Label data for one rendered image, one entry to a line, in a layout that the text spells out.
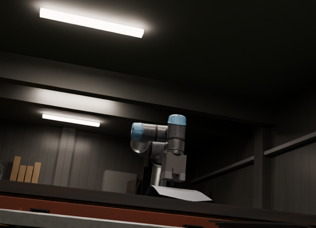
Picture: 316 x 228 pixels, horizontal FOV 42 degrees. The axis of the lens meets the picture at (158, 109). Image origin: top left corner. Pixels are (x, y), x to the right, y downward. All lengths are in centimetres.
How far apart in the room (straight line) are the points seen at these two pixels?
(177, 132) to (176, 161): 12
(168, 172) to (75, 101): 562
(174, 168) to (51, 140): 851
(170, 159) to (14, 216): 85
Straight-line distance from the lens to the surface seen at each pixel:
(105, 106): 721
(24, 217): 96
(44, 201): 128
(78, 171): 996
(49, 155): 1000
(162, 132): 178
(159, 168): 221
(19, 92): 723
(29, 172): 974
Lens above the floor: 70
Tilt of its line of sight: 19 degrees up
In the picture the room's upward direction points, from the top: 6 degrees clockwise
